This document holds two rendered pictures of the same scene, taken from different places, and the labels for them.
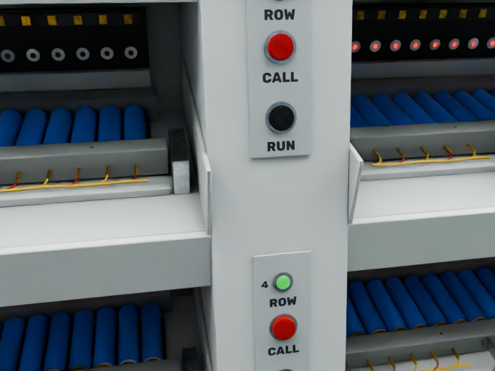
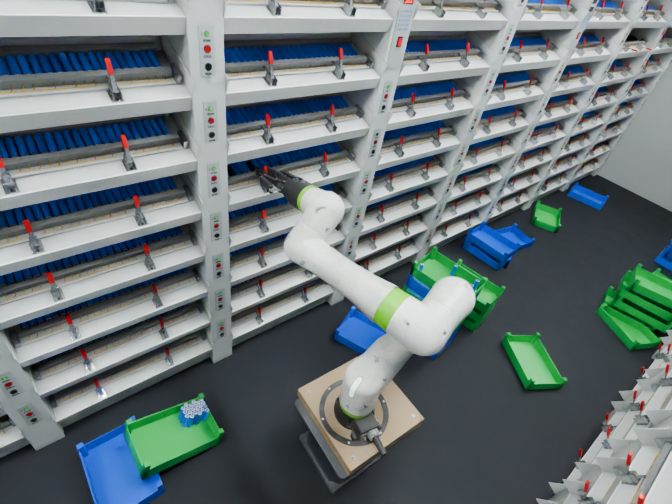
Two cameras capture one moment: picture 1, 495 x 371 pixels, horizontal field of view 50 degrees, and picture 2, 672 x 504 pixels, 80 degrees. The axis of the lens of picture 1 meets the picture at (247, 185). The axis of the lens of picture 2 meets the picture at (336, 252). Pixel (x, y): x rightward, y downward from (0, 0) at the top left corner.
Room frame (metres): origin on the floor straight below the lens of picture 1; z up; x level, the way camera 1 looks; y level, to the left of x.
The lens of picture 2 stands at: (-0.89, 0.94, 1.68)
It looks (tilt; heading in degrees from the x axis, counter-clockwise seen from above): 40 degrees down; 324
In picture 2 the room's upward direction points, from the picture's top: 12 degrees clockwise
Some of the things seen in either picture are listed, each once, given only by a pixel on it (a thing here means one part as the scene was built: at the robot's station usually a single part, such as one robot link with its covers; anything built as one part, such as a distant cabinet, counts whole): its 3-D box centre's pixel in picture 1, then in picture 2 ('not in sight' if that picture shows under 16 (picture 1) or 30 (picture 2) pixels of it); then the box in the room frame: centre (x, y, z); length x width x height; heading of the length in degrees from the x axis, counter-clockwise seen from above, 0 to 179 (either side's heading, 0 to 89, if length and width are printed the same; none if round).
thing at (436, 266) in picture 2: not in sight; (447, 276); (-0.02, -0.36, 0.44); 0.30 x 0.20 x 0.08; 19
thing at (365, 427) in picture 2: not in sight; (362, 420); (-0.44, 0.36, 0.36); 0.26 x 0.15 x 0.06; 177
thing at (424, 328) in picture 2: not in sight; (414, 324); (-0.46, 0.34, 0.91); 0.18 x 0.13 x 0.12; 22
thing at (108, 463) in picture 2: not in sight; (120, 468); (-0.12, 1.14, 0.04); 0.30 x 0.20 x 0.08; 10
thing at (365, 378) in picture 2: not in sight; (363, 385); (-0.37, 0.35, 0.48); 0.16 x 0.13 x 0.19; 112
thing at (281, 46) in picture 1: (279, 47); not in sight; (0.34, -0.02, 0.99); 0.02 x 0.01 x 0.02; 100
